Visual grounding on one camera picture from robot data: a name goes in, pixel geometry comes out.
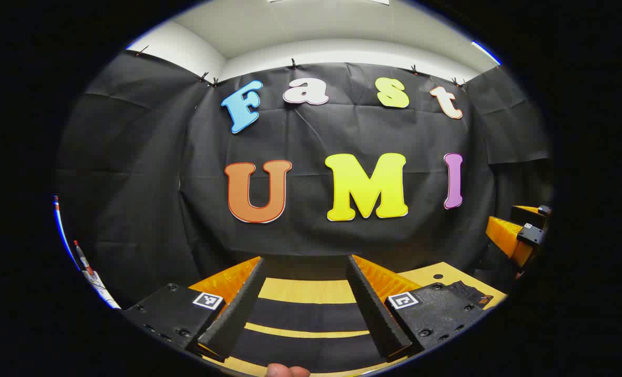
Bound white side desk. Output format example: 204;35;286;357
83;270;122;311

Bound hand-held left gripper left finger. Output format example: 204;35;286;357
123;257;266;362

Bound plastic bottle with red label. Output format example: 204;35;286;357
73;240;95;278

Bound dark jeans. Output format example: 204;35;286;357
227;280;495;373

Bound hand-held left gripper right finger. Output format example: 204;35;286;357
346;255;488;363

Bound black backdrop cloth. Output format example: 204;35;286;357
54;50;555;309

